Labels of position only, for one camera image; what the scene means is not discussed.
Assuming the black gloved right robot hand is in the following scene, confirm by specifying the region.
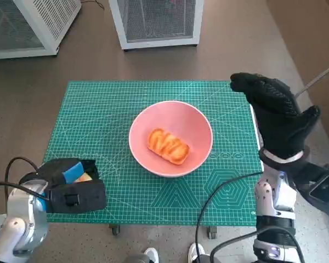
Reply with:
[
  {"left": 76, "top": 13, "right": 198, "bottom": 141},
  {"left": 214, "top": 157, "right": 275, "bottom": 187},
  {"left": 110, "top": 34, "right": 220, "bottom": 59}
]
[{"left": 229, "top": 72, "right": 321, "bottom": 160}]

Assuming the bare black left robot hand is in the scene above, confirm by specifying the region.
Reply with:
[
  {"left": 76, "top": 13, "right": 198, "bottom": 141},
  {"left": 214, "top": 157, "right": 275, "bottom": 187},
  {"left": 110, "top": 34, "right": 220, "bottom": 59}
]
[{"left": 37, "top": 157, "right": 100, "bottom": 185}]

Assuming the round toy bread bun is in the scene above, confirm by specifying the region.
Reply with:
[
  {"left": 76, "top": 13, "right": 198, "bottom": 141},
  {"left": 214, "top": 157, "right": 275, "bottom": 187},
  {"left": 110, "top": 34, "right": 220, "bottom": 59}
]
[{"left": 72, "top": 172, "right": 94, "bottom": 184}]

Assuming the pink bowl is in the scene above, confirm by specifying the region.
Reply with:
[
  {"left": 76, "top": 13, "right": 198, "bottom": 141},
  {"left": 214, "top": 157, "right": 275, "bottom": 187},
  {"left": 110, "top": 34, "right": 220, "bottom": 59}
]
[{"left": 128, "top": 100, "right": 213, "bottom": 178}]

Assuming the long orange toy bread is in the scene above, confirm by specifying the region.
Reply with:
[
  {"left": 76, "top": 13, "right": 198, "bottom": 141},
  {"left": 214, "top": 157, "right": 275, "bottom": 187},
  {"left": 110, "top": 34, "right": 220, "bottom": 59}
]
[{"left": 147, "top": 128, "right": 191, "bottom": 166}]

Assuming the white strip beside mat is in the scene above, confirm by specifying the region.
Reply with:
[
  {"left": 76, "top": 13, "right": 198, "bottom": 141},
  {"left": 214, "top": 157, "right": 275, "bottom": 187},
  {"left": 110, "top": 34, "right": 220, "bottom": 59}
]
[{"left": 248, "top": 104, "right": 264, "bottom": 168}]

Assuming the grey metal rod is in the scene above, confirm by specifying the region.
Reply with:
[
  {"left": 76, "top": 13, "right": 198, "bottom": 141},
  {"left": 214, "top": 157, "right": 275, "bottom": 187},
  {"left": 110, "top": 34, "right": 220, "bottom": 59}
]
[{"left": 294, "top": 65, "right": 329, "bottom": 98}]

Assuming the green cutting mat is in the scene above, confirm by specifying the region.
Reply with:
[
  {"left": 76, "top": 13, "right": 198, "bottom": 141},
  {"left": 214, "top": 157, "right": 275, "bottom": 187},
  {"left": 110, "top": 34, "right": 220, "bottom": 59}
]
[{"left": 42, "top": 79, "right": 264, "bottom": 227}]

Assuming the person's white left shoe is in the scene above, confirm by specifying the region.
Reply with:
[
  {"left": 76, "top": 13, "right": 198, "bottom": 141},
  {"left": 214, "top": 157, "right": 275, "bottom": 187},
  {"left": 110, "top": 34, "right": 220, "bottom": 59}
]
[{"left": 143, "top": 247, "right": 160, "bottom": 263}]

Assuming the person's white shoe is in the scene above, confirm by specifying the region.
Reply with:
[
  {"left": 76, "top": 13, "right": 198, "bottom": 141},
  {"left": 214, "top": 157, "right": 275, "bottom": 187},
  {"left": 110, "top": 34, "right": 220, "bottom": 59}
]
[
  {"left": 143, "top": 247, "right": 160, "bottom": 263},
  {"left": 188, "top": 242, "right": 206, "bottom": 263}
]

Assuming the wide white mesh cabinet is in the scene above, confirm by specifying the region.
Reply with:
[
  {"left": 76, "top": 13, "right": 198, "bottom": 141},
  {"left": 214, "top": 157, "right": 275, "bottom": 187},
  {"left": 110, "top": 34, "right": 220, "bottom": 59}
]
[{"left": 0, "top": 0, "right": 82, "bottom": 60}]

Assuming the person's white right shoe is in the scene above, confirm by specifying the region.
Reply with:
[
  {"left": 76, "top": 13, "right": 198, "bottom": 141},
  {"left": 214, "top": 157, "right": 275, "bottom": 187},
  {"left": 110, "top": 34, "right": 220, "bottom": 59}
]
[{"left": 188, "top": 242, "right": 206, "bottom": 263}]

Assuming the narrow white mesh cabinet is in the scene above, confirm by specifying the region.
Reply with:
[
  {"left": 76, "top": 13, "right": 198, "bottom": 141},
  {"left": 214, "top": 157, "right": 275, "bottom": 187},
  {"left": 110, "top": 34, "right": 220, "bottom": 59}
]
[{"left": 109, "top": 0, "right": 205, "bottom": 51}]

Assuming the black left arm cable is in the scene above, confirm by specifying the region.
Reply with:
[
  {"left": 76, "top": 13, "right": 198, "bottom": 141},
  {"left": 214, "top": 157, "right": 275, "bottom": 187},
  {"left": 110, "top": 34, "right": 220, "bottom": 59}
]
[{"left": 0, "top": 156, "right": 49, "bottom": 202}]

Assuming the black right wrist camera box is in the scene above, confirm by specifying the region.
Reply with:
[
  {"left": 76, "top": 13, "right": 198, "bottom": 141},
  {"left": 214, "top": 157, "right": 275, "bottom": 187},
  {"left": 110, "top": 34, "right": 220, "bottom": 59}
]
[{"left": 289, "top": 161, "right": 329, "bottom": 220}]

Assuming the long black right arm cable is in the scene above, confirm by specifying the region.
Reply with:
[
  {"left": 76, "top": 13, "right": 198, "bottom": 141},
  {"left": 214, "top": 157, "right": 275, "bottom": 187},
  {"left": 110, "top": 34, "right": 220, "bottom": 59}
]
[{"left": 195, "top": 171, "right": 263, "bottom": 263}]

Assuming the looped black right arm cable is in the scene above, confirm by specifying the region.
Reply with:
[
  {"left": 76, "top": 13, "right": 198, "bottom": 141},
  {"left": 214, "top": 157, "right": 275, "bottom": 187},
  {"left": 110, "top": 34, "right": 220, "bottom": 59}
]
[{"left": 209, "top": 225, "right": 305, "bottom": 263}]

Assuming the thin black floor cable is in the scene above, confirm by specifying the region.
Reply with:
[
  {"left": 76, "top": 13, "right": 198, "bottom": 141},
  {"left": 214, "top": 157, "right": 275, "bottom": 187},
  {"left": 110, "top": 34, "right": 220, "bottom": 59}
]
[{"left": 81, "top": 0, "right": 105, "bottom": 9}]

